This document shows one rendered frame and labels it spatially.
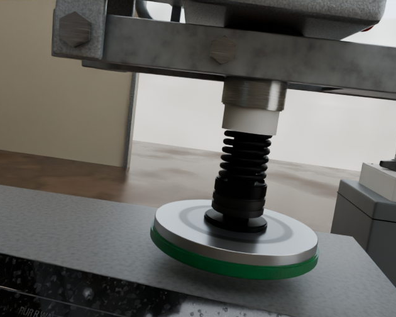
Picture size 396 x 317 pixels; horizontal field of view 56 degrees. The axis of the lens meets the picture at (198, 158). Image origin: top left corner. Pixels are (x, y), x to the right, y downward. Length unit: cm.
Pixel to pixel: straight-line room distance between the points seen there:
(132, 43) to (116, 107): 512
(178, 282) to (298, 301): 14
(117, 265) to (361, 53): 37
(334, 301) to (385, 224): 88
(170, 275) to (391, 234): 100
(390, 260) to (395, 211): 16
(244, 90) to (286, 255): 19
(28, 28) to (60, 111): 123
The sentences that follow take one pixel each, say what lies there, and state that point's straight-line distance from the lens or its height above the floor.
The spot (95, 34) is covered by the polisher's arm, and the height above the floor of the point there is 108.
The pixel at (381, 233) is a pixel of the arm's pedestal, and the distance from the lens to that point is 136.
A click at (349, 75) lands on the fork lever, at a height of 108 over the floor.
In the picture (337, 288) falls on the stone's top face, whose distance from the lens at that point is 52.
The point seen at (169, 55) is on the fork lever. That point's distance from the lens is 42.
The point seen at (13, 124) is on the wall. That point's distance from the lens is 619.
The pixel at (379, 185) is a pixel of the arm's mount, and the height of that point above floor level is 83.
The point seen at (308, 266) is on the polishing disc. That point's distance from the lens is 46.
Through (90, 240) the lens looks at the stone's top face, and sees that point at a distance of 55.
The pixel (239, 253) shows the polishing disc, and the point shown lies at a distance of 41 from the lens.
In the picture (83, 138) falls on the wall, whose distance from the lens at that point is 573.
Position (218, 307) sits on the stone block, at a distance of 43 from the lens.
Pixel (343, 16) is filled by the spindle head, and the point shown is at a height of 113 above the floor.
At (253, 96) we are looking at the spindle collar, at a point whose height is 104.
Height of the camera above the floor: 102
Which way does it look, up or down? 8 degrees down
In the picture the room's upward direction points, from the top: 7 degrees clockwise
